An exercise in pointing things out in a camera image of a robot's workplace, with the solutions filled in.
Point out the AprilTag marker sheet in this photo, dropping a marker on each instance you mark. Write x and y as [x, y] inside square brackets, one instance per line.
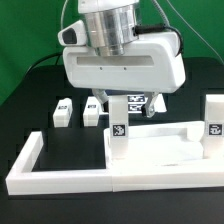
[135, 102]

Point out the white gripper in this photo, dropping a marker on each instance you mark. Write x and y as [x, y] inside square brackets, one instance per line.
[150, 64]

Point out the white U-shaped frame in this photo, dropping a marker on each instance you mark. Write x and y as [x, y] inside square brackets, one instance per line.
[23, 180]

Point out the white desk top tray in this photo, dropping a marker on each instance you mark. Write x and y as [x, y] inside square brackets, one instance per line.
[159, 145]

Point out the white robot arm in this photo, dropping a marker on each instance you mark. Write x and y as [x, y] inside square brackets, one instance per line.
[110, 49]

